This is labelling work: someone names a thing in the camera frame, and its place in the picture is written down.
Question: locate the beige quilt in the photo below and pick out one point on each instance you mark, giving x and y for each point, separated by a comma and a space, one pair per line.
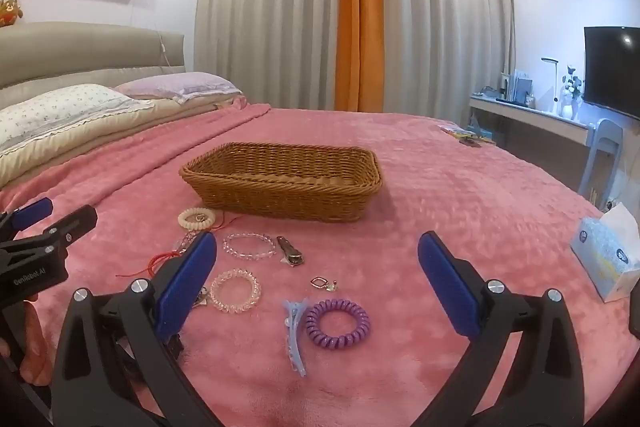
115, 132

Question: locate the light blue chair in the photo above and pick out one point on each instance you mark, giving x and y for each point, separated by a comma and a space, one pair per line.
602, 157

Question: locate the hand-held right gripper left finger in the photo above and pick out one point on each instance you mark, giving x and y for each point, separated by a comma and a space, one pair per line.
186, 283

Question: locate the dark brown hair clip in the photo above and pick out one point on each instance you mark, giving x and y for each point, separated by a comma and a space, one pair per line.
289, 252

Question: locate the books on desk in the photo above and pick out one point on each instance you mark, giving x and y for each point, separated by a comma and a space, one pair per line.
520, 88

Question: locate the white desk lamp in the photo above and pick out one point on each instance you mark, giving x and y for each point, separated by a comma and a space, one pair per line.
552, 82

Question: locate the beige padded headboard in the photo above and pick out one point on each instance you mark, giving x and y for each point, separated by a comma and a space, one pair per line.
85, 52

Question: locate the white floral pillow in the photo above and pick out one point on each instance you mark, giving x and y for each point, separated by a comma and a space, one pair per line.
65, 112

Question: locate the brown wicker basket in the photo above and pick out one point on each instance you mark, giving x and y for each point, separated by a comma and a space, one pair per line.
282, 179

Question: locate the white vase with flowers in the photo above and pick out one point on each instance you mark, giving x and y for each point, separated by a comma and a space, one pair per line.
571, 92

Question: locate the orange curtain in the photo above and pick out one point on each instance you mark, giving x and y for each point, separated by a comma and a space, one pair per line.
357, 12

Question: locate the small colourful packet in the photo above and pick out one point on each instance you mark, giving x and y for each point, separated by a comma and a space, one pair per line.
462, 134

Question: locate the black television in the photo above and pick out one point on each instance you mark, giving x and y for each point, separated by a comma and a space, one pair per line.
612, 69

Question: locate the person's left hand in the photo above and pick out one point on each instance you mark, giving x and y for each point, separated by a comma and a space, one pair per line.
37, 342

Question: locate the beige curtain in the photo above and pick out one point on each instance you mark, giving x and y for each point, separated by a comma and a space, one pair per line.
430, 17

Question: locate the white desk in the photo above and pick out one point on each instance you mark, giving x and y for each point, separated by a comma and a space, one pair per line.
530, 119

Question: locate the white tissue pack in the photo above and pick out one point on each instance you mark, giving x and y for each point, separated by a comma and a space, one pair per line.
607, 252

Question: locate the light blue hair clip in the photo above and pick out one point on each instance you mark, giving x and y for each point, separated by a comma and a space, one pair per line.
295, 337

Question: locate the orange stuffed toy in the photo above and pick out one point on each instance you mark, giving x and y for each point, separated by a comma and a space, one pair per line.
10, 11

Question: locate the purple pillow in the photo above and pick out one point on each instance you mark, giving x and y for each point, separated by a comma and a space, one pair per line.
177, 86

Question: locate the pink blanket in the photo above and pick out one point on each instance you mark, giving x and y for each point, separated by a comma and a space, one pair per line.
380, 227

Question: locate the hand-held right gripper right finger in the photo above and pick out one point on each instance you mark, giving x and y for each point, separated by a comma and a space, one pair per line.
450, 288

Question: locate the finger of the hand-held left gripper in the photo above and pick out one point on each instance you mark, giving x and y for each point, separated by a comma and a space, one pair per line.
75, 222
31, 213

